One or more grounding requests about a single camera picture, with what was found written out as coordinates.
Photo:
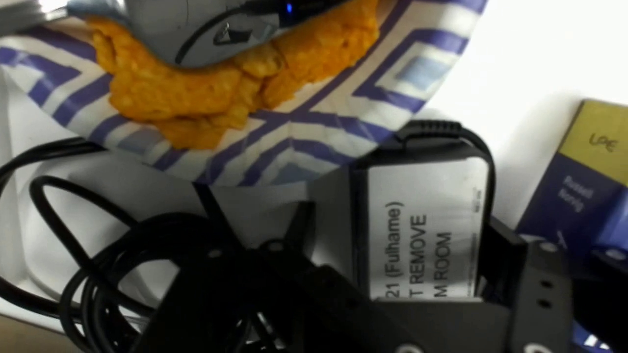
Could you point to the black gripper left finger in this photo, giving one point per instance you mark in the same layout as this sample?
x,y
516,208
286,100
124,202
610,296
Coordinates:
x,y
235,298

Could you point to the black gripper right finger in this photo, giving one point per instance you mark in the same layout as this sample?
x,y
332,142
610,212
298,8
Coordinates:
x,y
549,298

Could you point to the blue and yellow book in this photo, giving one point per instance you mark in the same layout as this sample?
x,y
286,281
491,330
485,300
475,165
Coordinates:
x,y
581,204

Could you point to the metal spoon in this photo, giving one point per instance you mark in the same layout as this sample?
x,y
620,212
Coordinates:
x,y
194,34

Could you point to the patterned plate of orange chips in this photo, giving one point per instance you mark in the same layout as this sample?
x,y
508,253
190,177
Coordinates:
x,y
324,128

